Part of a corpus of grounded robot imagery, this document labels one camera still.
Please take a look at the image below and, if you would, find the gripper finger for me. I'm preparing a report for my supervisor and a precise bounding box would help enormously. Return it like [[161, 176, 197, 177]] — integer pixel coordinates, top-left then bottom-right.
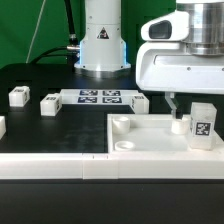
[[165, 92, 183, 119]]

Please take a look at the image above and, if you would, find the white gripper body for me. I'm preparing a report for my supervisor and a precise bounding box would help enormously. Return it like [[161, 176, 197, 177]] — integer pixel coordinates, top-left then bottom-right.
[[136, 11, 224, 94]]

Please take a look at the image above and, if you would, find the white square table top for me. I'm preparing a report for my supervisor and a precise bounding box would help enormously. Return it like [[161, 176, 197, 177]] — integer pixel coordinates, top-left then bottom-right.
[[107, 114, 224, 155]]

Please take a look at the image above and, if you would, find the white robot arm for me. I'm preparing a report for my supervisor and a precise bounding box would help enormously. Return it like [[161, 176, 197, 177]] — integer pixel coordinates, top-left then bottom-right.
[[75, 0, 224, 95]]

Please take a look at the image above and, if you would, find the white U-shaped obstacle fence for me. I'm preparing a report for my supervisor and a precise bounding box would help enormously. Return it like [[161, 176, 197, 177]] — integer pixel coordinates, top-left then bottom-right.
[[0, 146, 224, 180]]

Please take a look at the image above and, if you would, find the white fiducial marker plate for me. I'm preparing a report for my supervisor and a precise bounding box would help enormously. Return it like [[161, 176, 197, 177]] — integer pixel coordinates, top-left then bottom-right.
[[60, 89, 138, 105]]

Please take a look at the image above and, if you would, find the white block left edge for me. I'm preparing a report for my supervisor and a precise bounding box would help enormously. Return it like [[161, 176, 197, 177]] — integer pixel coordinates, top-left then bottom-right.
[[0, 116, 6, 140]]

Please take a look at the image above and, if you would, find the black cable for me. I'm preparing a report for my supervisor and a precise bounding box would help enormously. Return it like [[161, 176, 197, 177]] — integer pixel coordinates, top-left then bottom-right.
[[29, 0, 81, 65]]

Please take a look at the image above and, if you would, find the white thin cable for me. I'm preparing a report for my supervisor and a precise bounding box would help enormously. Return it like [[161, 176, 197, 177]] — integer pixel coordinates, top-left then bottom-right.
[[25, 0, 48, 64]]

